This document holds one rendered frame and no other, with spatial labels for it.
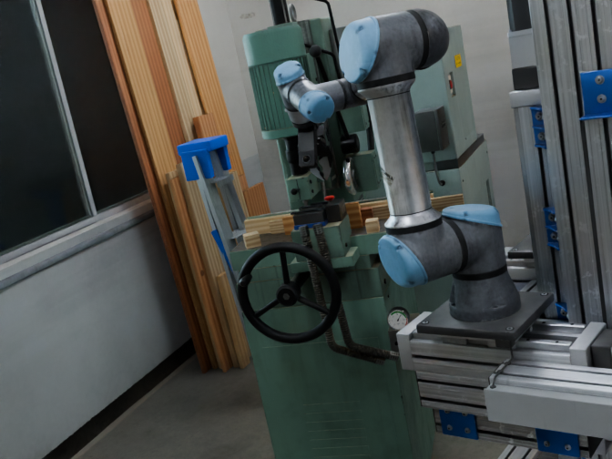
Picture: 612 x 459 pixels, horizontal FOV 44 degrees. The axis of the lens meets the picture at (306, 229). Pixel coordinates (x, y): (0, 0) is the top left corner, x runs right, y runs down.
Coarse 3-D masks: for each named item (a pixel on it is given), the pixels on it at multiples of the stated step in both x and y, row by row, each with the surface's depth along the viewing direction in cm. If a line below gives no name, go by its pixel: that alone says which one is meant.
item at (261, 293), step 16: (336, 272) 219; (352, 272) 217; (368, 272) 216; (384, 272) 223; (256, 288) 226; (272, 288) 225; (304, 288) 222; (352, 288) 219; (368, 288) 218; (384, 288) 220; (256, 304) 227; (304, 304) 224
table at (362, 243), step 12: (360, 228) 222; (384, 228) 216; (264, 240) 230; (276, 240) 227; (288, 240) 224; (360, 240) 214; (372, 240) 213; (240, 252) 224; (252, 252) 223; (288, 252) 220; (348, 252) 210; (360, 252) 215; (372, 252) 214; (240, 264) 225; (264, 264) 223; (276, 264) 222; (300, 264) 210; (336, 264) 208; (348, 264) 207
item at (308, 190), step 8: (296, 176) 230; (304, 176) 227; (312, 176) 231; (288, 184) 227; (296, 184) 226; (304, 184) 226; (312, 184) 230; (320, 184) 238; (288, 192) 228; (304, 192) 226; (312, 192) 227; (296, 200) 228; (304, 200) 231
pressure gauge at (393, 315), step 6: (390, 312) 211; (396, 312) 211; (402, 312) 210; (408, 312) 212; (390, 318) 212; (396, 318) 211; (402, 318) 211; (408, 318) 210; (390, 324) 212; (396, 324) 212; (402, 324) 211; (396, 330) 212
